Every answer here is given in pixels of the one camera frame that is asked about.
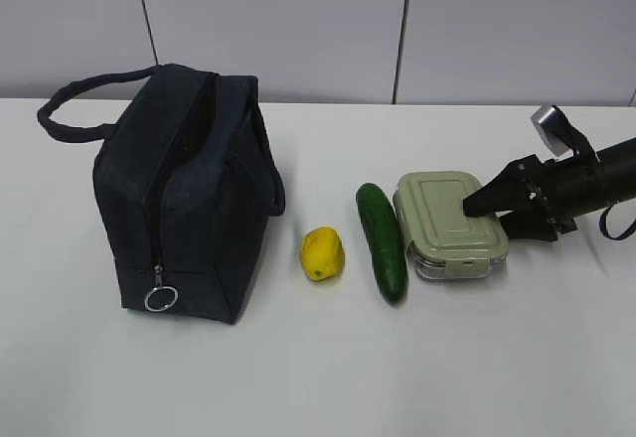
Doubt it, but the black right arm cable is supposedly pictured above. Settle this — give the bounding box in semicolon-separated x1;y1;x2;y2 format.
598;193;636;241

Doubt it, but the green lid glass lunchbox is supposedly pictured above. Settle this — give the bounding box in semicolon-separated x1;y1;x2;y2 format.
393;171;509;281

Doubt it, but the green cucumber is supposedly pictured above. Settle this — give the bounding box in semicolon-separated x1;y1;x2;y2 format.
356;183;407;305

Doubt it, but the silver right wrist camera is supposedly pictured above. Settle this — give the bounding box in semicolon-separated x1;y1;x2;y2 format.
531;104;574;157

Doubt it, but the dark blue lunch bag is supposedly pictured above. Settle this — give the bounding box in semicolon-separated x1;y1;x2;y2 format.
37;64;285;324

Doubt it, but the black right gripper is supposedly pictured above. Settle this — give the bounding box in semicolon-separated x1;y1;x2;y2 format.
463;155;577;242

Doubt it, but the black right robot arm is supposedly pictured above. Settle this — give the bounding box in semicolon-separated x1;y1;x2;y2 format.
463;139;635;242

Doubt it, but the yellow lemon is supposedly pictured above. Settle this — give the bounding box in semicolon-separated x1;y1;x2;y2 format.
299;226;345;281

